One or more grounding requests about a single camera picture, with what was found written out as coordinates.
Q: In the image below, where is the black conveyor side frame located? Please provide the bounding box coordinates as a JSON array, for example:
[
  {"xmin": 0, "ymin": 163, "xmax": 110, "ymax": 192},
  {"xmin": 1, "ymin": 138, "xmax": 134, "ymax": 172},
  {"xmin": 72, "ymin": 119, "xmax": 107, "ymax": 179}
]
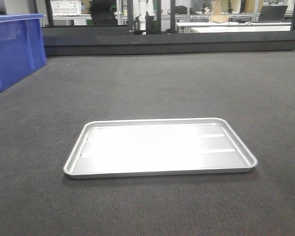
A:
[{"xmin": 41, "ymin": 27, "xmax": 295, "ymax": 56}]

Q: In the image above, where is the blue bin on conveyor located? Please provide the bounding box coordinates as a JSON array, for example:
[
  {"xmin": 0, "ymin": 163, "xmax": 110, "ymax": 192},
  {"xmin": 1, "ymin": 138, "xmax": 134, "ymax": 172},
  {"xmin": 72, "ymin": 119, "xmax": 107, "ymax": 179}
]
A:
[{"xmin": 0, "ymin": 14, "xmax": 47, "ymax": 93}]

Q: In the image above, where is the black office chair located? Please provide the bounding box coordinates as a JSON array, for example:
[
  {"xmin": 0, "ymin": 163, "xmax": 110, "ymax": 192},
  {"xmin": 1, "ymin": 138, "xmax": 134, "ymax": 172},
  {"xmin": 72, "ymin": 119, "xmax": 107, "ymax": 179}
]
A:
[{"xmin": 89, "ymin": 0, "xmax": 118, "ymax": 25}]

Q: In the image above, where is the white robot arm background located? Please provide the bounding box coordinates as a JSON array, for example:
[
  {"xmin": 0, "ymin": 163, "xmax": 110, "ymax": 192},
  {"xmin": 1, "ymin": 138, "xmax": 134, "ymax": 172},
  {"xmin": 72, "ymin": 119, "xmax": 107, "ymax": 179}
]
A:
[{"xmin": 133, "ymin": 0, "xmax": 154, "ymax": 35}]

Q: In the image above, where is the white plastic crate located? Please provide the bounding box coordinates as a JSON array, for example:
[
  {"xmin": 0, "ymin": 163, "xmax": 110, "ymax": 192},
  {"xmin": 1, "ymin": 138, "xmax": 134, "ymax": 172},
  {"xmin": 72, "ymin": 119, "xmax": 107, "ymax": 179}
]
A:
[{"xmin": 50, "ymin": 0, "xmax": 82, "ymax": 15}]

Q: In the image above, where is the silver tray on conveyor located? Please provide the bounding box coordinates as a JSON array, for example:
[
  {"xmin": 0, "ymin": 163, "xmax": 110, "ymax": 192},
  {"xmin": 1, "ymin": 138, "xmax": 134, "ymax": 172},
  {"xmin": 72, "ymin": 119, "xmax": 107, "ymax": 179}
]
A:
[{"xmin": 63, "ymin": 118, "xmax": 258, "ymax": 178}]

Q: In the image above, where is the black laptop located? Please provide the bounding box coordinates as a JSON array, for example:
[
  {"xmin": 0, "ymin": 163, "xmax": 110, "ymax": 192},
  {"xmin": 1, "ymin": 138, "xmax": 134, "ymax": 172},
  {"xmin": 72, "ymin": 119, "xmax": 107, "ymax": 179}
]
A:
[{"xmin": 257, "ymin": 5, "xmax": 288, "ymax": 23}]

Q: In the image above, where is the white desk background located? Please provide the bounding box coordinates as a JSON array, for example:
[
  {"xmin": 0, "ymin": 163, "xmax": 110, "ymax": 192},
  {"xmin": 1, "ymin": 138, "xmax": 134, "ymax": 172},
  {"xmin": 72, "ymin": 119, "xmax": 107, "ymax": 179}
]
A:
[{"xmin": 176, "ymin": 22, "xmax": 291, "ymax": 33}]

